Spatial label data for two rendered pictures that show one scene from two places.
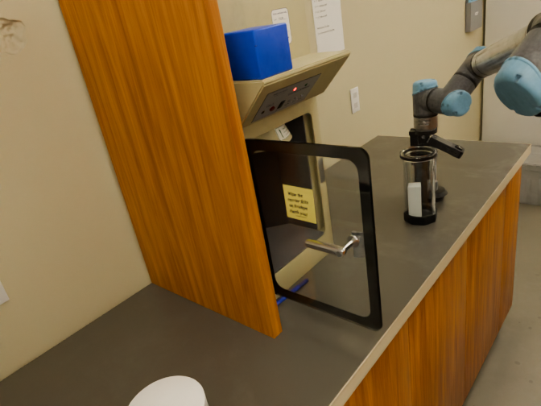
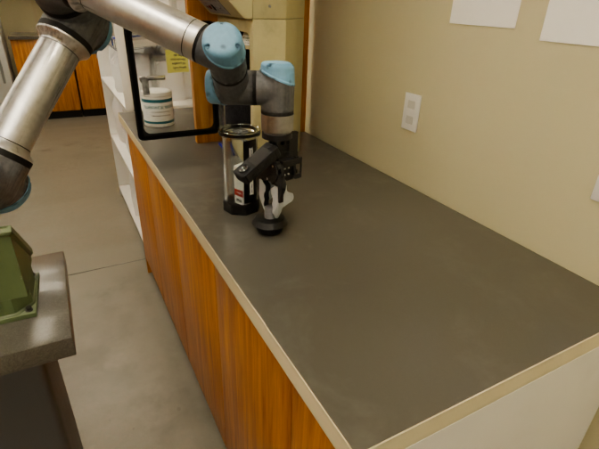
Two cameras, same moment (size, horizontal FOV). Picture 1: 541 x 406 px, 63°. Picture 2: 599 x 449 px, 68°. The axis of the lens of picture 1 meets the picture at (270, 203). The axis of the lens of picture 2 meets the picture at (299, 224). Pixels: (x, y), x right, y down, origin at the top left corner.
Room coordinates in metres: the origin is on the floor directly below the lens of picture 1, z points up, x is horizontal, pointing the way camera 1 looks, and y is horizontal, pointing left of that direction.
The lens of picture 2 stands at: (1.71, -1.49, 1.47)
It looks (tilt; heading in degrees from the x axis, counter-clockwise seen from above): 27 degrees down; 106
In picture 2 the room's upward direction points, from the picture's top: 2 degrees clockwise
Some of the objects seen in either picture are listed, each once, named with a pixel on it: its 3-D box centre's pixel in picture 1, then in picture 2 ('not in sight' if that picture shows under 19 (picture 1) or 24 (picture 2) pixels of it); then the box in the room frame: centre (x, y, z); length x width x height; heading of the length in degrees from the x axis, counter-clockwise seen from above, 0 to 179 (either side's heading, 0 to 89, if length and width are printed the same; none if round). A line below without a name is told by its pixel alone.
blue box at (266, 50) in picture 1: (255, 52); not in sight; (0.92, -0.03, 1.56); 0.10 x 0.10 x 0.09; 46
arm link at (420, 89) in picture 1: (425, 98); (275, 87); (1.36, -0.54, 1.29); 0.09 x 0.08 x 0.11; 19
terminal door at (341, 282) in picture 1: (310, 234); (176, 81); (0.81, -0.07, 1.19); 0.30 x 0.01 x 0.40; 45
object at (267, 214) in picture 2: (433, 189); (269, 217); (1.36, -0.56, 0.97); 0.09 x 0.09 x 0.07
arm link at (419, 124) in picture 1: (425, 122); (276, 122); (1.36, -0.54, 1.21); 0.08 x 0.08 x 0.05
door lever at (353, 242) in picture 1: (331, 243); not in sight; (0.74, -0.10, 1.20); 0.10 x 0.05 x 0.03; 45
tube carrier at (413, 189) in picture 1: (419, 184); (240, 167); (1.24, -0.46, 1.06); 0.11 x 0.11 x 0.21
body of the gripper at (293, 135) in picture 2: (423, 146); (279, 156); (1.37, -0.53, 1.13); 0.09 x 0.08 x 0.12; 60
